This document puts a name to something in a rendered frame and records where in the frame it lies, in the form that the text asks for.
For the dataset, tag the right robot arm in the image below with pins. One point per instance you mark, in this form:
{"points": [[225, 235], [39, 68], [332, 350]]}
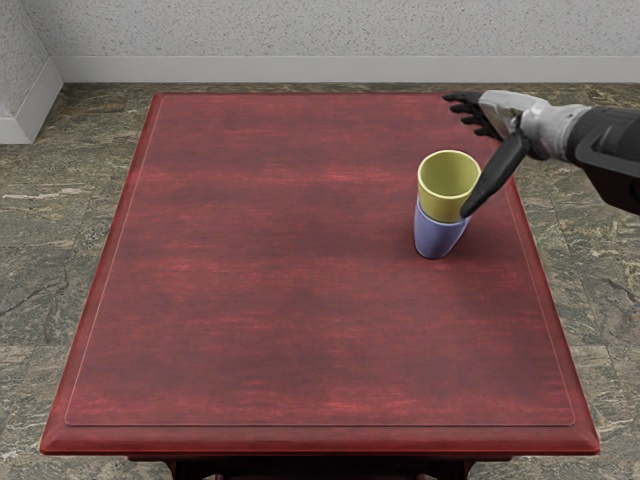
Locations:
{"points": [[607, 150]]}

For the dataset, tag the lavender blue cup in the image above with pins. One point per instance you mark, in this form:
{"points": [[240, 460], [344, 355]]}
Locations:
{"points": [[437, 237]]}

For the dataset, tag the yellow-green cup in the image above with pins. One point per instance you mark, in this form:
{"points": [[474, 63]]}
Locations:
{"points": [[447, 182]]}

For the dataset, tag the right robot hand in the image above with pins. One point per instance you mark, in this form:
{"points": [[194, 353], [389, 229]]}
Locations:
{"points": [[530, 122]]}

